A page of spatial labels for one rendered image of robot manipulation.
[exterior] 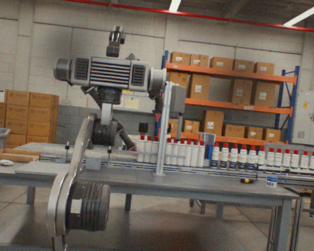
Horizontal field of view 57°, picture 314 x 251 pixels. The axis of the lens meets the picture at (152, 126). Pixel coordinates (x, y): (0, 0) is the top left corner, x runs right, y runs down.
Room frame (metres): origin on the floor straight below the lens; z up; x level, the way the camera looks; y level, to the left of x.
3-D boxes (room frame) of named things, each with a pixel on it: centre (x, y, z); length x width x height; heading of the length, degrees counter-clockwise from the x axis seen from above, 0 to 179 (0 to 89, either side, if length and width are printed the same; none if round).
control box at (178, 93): (2.12, -0.14, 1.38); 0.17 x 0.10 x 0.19; 150
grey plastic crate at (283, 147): (3.68, -1.82, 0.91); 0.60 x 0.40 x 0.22; 97
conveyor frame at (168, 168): (2.20, -0.02, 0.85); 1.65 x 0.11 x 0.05; 95
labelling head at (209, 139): (2.33, -0.44, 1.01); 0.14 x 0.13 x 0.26; 95
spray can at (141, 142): (2.19, 0.07, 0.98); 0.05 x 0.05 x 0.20
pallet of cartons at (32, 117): (5.33, 2.40, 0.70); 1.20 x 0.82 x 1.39; 99
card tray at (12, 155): (2.11, 0.97, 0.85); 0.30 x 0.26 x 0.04; 95
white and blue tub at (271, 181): (2.02, -0.88, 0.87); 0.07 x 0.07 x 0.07
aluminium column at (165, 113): (2.06, -0.08, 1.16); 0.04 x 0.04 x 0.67; 5
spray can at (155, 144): (2.19, -0.04, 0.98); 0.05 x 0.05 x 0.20
